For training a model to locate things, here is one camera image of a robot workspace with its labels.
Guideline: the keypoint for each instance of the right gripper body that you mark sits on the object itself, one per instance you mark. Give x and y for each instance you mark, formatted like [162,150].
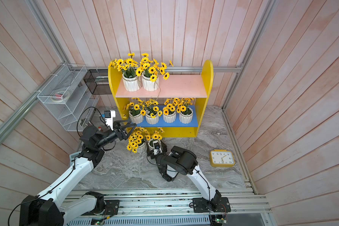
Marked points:
[152,155]

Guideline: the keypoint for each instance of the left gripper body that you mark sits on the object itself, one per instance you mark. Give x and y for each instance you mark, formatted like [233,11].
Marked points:
[117,134]

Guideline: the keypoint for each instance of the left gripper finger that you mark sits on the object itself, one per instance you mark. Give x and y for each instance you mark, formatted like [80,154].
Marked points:
[129,129]
[120,124]

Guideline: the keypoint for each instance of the sunflower pot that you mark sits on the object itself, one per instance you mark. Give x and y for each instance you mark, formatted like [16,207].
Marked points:
[169,110]
[130,72]
[150,70]
[153,112]
[185,111]
[154,136]
[136,110]
[138,140]

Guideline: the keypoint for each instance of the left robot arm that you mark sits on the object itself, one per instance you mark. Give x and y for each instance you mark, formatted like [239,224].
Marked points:
[47,209]

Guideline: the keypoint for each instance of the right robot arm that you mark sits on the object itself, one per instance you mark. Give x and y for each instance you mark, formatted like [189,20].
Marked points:
[183,161]

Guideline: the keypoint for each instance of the yellow two-tier shelf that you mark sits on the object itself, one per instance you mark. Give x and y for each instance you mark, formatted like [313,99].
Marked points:
[177,86]

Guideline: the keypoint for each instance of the black mesh basket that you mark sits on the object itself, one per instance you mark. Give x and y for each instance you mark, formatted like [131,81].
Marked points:
[97,81]

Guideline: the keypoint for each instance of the yellow alarm clock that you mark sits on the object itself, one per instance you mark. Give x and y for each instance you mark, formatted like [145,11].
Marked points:
[221,158]

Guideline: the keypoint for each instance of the tape roll in rack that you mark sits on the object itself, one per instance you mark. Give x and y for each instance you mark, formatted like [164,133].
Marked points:
[60,96]

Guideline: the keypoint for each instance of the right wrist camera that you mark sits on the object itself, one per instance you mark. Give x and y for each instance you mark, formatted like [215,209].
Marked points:
[157,148]

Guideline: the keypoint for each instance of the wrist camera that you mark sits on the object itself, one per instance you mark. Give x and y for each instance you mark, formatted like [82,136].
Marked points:
[157,148]
[109,116]

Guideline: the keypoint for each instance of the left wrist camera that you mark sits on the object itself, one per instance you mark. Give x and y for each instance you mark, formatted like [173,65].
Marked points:
[109,116]

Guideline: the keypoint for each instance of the white wire mesh rack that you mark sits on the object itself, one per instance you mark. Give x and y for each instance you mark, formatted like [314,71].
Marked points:
[68,99]

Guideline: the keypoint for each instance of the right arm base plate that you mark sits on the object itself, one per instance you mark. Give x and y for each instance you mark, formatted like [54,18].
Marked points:
[200,205]

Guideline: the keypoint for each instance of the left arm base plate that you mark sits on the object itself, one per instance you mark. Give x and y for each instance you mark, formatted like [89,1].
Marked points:
[109,207]

